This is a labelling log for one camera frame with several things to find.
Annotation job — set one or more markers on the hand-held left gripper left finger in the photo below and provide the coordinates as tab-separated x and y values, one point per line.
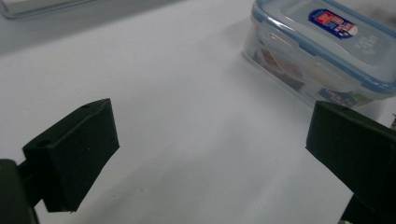
70	155

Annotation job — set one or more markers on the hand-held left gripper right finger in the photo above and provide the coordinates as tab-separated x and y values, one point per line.
355	149

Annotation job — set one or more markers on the clear blue-rimmed food container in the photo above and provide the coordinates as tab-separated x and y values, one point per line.
323	53

